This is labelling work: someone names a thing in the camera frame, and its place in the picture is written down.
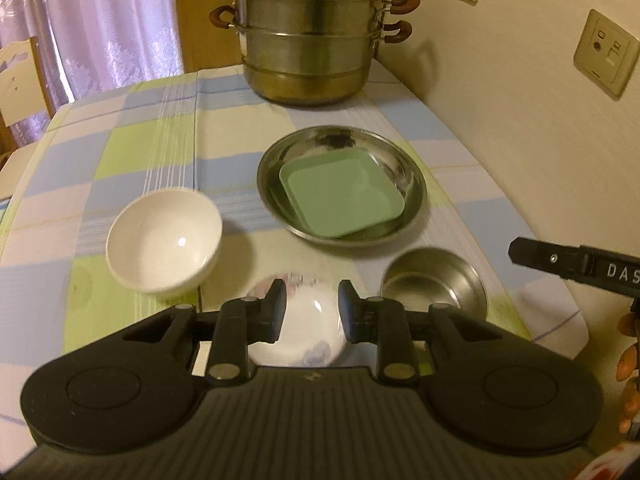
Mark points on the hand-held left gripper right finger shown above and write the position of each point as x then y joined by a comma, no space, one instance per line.
346,312

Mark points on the green square plate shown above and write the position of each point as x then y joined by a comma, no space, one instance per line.
340,200

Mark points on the stainless steel steamer pot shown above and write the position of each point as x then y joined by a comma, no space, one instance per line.
305,45

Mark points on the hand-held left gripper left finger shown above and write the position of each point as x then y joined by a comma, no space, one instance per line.
279,312

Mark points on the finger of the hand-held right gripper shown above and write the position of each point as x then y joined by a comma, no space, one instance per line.
542,257

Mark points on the round stainless steel plate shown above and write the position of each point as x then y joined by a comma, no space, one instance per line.
320,142

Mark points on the small floral white dish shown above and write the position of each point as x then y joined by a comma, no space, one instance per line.
310,322

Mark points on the large beige socket panel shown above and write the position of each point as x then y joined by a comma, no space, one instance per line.
605,52

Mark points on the white ceramic bowl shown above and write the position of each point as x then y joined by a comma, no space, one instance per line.
160,245

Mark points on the stainless steel bowl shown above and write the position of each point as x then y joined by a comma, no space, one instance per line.
425,277

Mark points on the cream wooden chair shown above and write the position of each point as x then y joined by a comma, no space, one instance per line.
17,85

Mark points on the checked pastel tablecloth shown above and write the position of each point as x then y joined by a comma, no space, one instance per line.
150,125

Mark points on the person's right hand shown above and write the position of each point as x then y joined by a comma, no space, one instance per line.
627,365

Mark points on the sheer purple curtain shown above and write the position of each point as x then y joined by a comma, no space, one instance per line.
110,20

